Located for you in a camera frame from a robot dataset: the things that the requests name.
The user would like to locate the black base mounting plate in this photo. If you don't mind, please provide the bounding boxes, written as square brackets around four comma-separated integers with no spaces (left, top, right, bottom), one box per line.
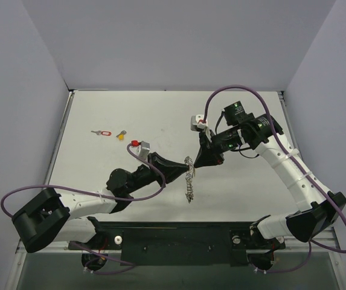
[85,219,274,266]

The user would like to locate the purple cable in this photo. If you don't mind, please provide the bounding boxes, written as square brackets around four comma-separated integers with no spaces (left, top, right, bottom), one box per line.
[0,143,166,276]
[204,85,346,274]

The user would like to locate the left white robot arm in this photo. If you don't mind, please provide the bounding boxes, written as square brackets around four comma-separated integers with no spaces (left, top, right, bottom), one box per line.
[11,152,189,253]

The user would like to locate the aluminium frame rail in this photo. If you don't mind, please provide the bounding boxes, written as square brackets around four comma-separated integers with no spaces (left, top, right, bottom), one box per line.
[17,226,341,254]

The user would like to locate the silver spiked keyring disc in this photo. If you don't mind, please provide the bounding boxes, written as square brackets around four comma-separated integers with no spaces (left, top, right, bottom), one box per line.
[184,156,194,204]

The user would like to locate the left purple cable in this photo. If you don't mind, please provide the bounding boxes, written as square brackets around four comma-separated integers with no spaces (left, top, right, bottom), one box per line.
[0,143,166,276]

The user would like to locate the red tag key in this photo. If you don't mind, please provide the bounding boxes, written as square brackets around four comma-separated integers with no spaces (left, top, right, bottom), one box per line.
[91,130,112,137]

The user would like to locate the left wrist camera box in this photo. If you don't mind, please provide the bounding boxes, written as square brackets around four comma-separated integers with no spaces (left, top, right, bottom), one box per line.
[130,140,150,161]

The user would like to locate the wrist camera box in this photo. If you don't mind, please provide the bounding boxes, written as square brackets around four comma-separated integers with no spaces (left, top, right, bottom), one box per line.
[130,140,150,161]
[190,114,211,132]

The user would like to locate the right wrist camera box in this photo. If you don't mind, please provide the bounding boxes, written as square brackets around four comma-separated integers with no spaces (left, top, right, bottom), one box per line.
[190,114,211,132]

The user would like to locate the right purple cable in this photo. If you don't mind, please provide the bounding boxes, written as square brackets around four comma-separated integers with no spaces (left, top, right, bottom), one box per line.
[204,85,346,274]

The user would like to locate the yellow capped key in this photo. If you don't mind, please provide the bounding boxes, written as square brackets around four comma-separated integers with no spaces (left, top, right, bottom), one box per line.
[116,130,127,141]

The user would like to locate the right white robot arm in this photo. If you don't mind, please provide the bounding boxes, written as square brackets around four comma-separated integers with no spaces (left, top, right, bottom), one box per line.
[191,102,346,247]

